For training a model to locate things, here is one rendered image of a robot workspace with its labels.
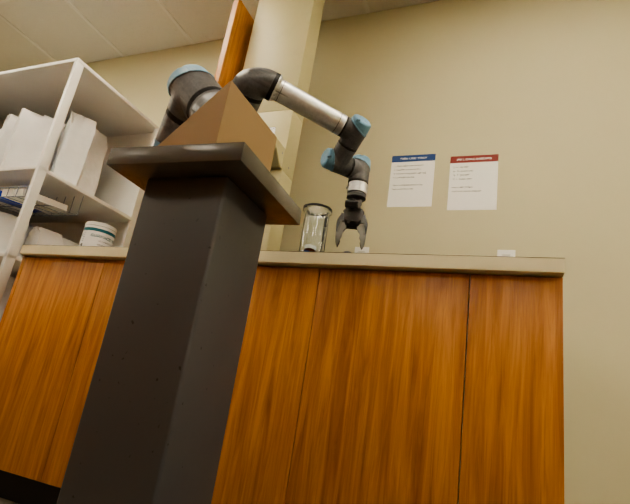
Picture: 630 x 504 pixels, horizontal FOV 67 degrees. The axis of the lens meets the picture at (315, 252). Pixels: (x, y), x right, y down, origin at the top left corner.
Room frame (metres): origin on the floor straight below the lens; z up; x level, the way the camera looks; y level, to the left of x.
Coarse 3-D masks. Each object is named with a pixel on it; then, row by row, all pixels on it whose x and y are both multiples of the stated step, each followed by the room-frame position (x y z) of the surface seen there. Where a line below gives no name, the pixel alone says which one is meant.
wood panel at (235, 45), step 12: (240, 0) 1.91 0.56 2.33; (240, 12) 1.93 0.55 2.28; (228, 24) 1.91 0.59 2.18; (240, 24) 1.95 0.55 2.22; (252, 24) 2.04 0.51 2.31; (228, 36) 1.90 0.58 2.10; (240, 36) 1.97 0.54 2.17; (228, 48) 1.91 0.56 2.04; (240, 48) 1.99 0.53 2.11; (228, 60) 1.93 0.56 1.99; (240, 60) 2.01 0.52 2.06; (216, 72) 1.91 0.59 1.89; (228, 72) 1.95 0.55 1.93
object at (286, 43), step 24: (264, 0) 1.95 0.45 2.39; (288, 0) 1.89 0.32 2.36; (312, 0) 1.84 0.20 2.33; (264, 24) 1.94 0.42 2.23; (288, 24) 1.88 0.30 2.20; (312, 24) 1.86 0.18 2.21; (264, 48) 1.92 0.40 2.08; (288, 48) 1.87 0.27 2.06; (312, 48) 1.90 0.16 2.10; (288, 72) 1.86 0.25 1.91
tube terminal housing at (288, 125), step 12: (264, 120) 1.89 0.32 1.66; (276, 120) 1.86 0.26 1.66; (288, 120) 1.84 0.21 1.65; (300, 120) 1.91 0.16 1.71; (276, 132) 1.86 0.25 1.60; (288, 132) 1.83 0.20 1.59; (300, 132) 1.93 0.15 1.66; (288, 144) 1.85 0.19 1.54; (288, 156) 1.87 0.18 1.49; (288, 168) 1.88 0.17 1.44; (288, 180) 1.90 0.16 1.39; (288, 192) 1.92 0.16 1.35; (276, 228) 1.88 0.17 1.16; (264, 240) 1.84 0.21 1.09; (276, 240) 1.89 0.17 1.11
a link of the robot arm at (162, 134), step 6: (246, 96) 1.35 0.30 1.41; (252, 102) 1.37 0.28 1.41; (258, 102) 1.39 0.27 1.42; (258, 108) 1.42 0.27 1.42; (162, 120) 1.09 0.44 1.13; (168, 120) 1.07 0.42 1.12; (162, 126) 1.09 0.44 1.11; (168, 126) 1.08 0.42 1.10; (174, 126) 1.07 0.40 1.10; (162, 132) 1.10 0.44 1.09; (168, 132) 1.09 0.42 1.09; (156, 138) 1.13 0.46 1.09; (162, 138) 1.11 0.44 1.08; (156, 144) 1.13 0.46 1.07
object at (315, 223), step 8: (304, 208) 1.60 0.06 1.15; (312, 208) 1.57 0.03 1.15; (320, 208) 1.57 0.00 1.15; (304, 216) 1.60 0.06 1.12; (312, 216) 1.57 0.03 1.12; (320, 216) 1.57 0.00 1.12; (328, 216) 1.60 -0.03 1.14; (304, 224) 1.59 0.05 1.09; (312, 224) 1.57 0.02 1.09; (320, 224) 1.57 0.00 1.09; (304, 232) 1.58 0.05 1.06; (312, 232) 1.57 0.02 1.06; (320, 232) 1.58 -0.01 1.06; (304, 240) 1.58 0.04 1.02; (312, 240) 1.57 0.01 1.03; (320, 240) 1.58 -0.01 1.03; (304, 248) 1.58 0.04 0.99; (312, 248) 1.57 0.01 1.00; (320, 248) 1.58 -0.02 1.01
